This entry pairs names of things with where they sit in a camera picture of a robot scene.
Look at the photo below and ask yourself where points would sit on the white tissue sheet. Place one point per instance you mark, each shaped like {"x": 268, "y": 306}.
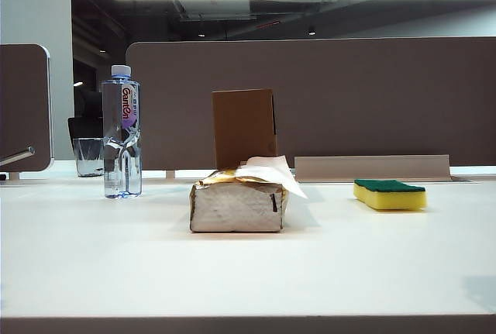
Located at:
{"x": 271, "y": 171}

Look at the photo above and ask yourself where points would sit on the metal ladle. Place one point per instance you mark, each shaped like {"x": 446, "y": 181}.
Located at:
{"x": 17, "y": 155}

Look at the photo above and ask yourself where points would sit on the black office chair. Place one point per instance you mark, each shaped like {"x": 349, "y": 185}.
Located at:
{"x": 87, "y": 121}

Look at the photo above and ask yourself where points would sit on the wide brown desk partition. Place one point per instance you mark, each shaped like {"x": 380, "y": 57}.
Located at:
{"x": 348, "y": 90}

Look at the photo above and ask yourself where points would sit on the yellow green scouring sponge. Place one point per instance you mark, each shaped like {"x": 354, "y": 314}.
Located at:
{"x": 387, "y": 198}

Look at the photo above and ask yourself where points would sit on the clear Ganten water bottle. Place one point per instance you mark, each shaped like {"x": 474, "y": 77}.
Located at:
{"x": 121, "y": 148}

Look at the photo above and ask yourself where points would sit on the narrow brown desk partition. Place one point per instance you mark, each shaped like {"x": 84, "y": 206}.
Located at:
{"x": 23, "y": 105}

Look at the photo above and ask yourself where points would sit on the clear glass mug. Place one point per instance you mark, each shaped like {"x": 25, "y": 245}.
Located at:
{"x": 87, "y": 157}

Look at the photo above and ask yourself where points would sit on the gold tissue pack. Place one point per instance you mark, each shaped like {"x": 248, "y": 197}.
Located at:
{"x": 232, "y": 210}

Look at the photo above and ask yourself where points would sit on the brown cardboard box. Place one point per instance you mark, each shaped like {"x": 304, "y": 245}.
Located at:
{"x": 242, "y": 124}

